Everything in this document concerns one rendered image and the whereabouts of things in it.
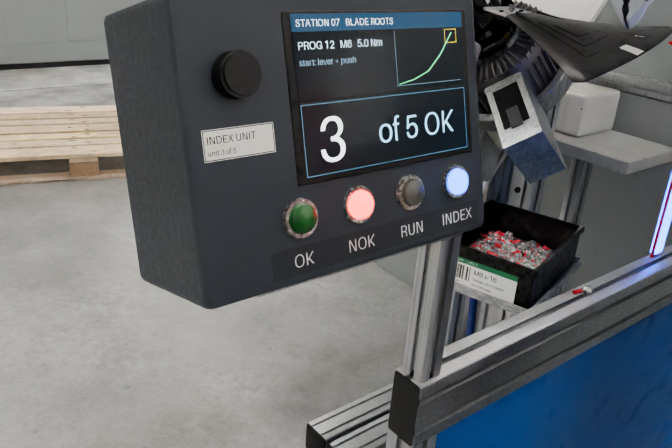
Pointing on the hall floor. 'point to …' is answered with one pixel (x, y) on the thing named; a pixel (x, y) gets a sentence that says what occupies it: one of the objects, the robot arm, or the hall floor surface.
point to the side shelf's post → (574, 196)
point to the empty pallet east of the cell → (60, 140)
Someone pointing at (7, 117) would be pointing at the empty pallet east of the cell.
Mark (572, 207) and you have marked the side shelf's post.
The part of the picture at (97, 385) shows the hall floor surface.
